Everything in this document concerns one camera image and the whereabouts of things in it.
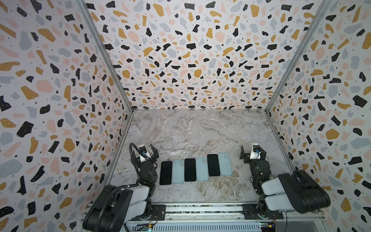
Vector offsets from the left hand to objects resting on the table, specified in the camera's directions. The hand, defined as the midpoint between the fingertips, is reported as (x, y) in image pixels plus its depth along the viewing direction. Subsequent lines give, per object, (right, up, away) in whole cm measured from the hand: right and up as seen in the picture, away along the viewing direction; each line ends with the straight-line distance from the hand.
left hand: (142, 146), depth 81 cm
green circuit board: (+6, -38, -11) cm, 40 cm away
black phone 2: (+41, -13, +11) cm, 45 cm away
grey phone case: (+19, -17, +7) cm, 26 cm away
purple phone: (+11, -18, +9) cm, 23 cm away
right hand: (+62, +1, +4) cm, 63 cm away
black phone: (+26, -15, +7) cm, 31 cm away
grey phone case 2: (+34, -16, +9) cm, 38 cm away
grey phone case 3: (+48, -13, +11) cm, 51 cm away
